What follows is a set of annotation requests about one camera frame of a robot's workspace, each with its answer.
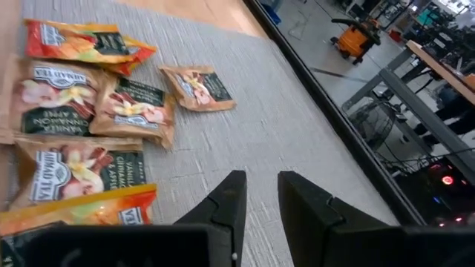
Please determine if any blue plastic bin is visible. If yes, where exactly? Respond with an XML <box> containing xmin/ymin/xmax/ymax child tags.
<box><xmin>259</xmin><ymin>0</ymin><xmax>283</xmax><ymax>25</ymax></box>

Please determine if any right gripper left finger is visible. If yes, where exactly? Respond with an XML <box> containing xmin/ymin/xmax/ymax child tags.
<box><xmin>174</xmin><ymin>169</ymin><xmax>248</xmax><ymax>267</ymax></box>

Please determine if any black table frame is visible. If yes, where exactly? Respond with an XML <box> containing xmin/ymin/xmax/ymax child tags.
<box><xmin>243</xmin><ymin>0</ymin><xmax>428</xmax><ymax>227</ymax></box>

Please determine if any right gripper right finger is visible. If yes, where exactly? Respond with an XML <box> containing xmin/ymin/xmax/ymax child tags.
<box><xmin>277</xmin><ymin>170</ymin><xmax>405</xmax><ymax>267</ymax></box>

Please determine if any orange tea packet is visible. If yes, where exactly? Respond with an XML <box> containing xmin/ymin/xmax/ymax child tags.
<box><xmin>0</xmin><ymin>183</ymin><xmax>157</xmax><ymax>237</ymax></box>
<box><xmin>24</xmin><ymin>19</ymin><xmax>129</xmax><ymax>65</ymax></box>
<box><xmin>99</xmin><ymin>35</ymin><xmax>157</xmax><ymax>77</ymax></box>

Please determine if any black floor fan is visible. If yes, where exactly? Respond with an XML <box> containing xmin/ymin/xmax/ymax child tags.
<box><xmin>348</xmin><ymin>99</ymin><xmax>396</xmax><ymax>151</ymax></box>

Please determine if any beige vanilla tea packet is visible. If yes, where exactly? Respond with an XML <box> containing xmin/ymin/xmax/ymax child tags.
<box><xmin>159</xmin><ymin>65</ymin><xmax>238</xmax><ymax>112</ymax></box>
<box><xmin>88</xmin><ymin>76</ymin><xmax>176</xmax><ymax>149</ymax></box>
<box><xmin>9</xmin><ymin>59</ymin><xmax>108</xmax><ymax>138</ymax></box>
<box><xmin>10</xmin><ymin>135</ymin><xmax>148</xmax><ymax>211</ymax></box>

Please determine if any grey-legged wooden desk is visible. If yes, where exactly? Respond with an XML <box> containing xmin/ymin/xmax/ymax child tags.
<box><xmin>341</xmin><ymin>39</ymin><xmax>475</xmax><ymax>175</ymax></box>

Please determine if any orange shop vacuum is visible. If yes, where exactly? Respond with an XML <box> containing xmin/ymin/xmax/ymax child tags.
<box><xmin>330</xmin><ymin>16</ymin><xmax>383</xmax><ymax>66</ymax></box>

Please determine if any grey woven placemat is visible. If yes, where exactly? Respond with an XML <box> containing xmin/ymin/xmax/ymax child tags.
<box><xmin>18</xmin><ymin>0</ymin><xmax>400</xmax><ymax>267</ymax></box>

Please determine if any black computer case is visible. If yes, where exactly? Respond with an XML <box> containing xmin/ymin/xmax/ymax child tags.
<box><xmin>393</xmin><ymin>155</ymin><xmax>475</xmax><ymax>227</ymax></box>

